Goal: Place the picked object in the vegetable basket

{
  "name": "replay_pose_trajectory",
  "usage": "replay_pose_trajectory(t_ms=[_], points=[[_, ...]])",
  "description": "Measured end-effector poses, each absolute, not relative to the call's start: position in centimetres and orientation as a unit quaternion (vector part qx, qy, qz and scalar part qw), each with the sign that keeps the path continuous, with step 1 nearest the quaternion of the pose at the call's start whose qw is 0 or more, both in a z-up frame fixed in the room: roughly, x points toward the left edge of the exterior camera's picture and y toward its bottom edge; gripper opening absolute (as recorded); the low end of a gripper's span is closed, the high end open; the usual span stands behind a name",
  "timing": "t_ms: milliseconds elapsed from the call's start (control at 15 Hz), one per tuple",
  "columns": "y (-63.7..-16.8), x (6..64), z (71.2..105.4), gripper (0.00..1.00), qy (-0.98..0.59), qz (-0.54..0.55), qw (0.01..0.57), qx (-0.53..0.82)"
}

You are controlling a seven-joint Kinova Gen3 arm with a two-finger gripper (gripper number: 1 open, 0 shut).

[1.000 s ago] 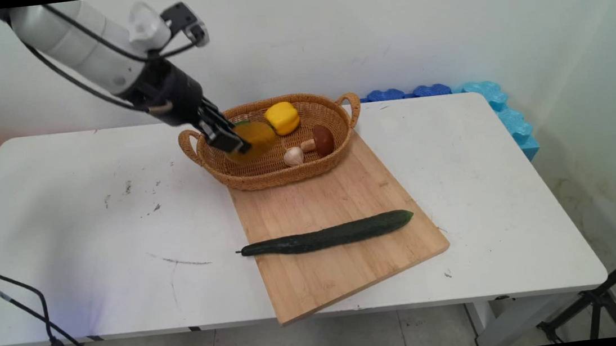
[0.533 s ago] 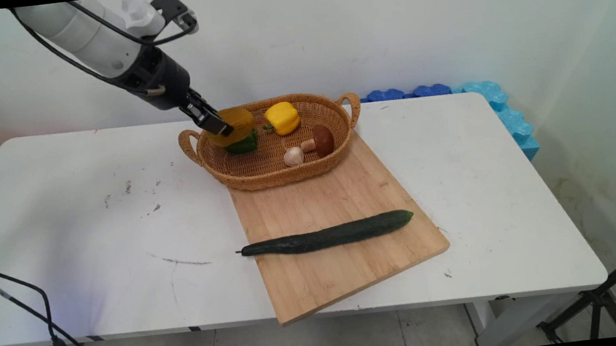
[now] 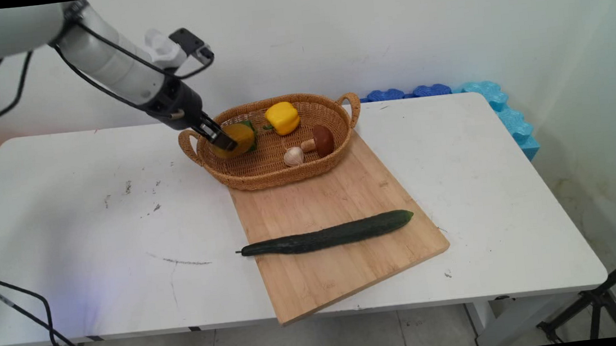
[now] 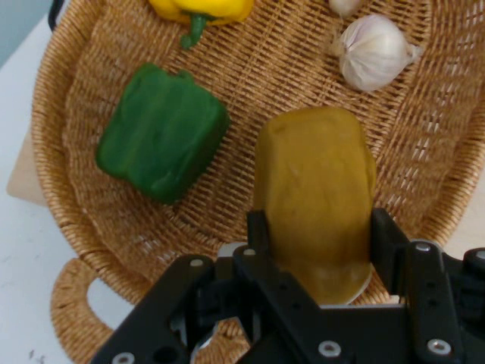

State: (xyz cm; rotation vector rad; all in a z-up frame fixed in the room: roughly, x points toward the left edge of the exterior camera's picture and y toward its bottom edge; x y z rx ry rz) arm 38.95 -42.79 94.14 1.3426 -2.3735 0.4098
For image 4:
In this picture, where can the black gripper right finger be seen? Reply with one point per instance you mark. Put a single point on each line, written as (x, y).
(428, 288)

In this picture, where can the small white garlic bulb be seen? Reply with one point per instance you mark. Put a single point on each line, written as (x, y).
(345, 5)

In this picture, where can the yellow-brown toy potato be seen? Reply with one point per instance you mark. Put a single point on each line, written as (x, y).
(314, 182)

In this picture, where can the light wooden cutting board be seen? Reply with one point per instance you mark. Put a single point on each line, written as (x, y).
(26, 178)

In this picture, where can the black curved object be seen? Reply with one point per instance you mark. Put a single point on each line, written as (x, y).
(54, 17)

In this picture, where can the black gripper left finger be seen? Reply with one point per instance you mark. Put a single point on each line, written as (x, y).
(288, 303)

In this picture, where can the woven wicker basket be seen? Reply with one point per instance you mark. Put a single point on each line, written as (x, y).
(265, 76)

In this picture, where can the large white garlic bulb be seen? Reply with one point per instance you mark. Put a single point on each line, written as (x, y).
(373, 53)

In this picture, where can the yellow bell pepper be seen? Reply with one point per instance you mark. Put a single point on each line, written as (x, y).
(212, 9)

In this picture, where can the green bell pepper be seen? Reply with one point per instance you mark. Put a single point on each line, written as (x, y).
(163, 132)

